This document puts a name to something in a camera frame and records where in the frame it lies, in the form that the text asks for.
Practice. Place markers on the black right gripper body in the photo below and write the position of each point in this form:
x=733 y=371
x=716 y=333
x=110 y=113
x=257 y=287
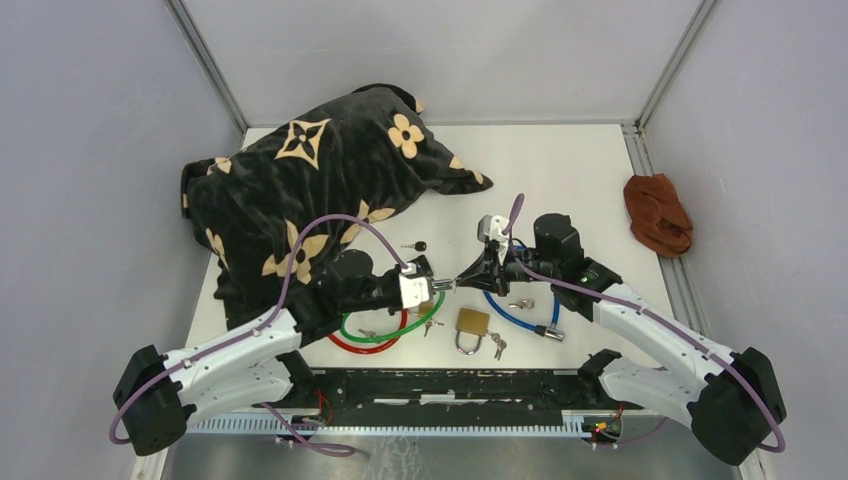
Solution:
x=516 y=266

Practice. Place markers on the black head padlock key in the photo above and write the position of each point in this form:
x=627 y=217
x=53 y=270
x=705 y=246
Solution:
x=419 y=246

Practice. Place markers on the blue lock keys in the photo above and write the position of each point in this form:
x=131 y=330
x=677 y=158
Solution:
x=522 y=304

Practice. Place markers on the large brass padlock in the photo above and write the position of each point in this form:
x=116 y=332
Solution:
x=471 y=323

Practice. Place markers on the large padlock keys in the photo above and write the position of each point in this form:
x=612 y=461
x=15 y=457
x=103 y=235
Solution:
x=500 y=344

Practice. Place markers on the blue cable lock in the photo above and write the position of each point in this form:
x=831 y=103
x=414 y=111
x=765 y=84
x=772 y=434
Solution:
x=549 y=331

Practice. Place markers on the red cable lock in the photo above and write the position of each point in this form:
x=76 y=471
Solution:
x=360 y=350

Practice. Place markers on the green cable lock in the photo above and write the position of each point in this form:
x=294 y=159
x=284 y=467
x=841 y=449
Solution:
x=441 y=286

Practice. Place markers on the small brass padlock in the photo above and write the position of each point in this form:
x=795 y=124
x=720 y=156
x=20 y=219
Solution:
x=424 y=309

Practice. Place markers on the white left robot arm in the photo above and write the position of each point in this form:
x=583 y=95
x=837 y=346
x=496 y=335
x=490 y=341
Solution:
x=160 y=395

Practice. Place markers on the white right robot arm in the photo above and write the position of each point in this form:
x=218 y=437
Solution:
x=730 y=400

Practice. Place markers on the black floral patterned cloth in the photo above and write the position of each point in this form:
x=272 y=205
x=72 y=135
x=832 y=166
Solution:
x=276 y=213

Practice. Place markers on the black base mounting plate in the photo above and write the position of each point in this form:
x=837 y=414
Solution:
x=447 y=398

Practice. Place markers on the brown crumpled cloth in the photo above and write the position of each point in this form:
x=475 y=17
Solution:
x=658 y=219

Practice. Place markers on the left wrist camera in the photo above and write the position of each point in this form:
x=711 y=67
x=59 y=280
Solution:
x=414 y=288

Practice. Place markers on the white toothed cable duct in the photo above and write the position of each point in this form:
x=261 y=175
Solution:
x=256 y=423

